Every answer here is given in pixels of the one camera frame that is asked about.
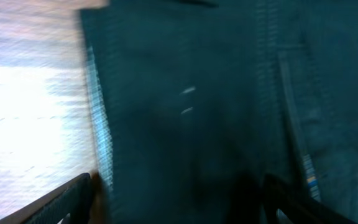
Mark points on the black shorts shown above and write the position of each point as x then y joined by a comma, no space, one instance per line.
196,103

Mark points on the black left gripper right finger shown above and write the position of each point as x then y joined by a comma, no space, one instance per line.
284,205

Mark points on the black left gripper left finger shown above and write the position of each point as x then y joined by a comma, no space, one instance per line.
69,203

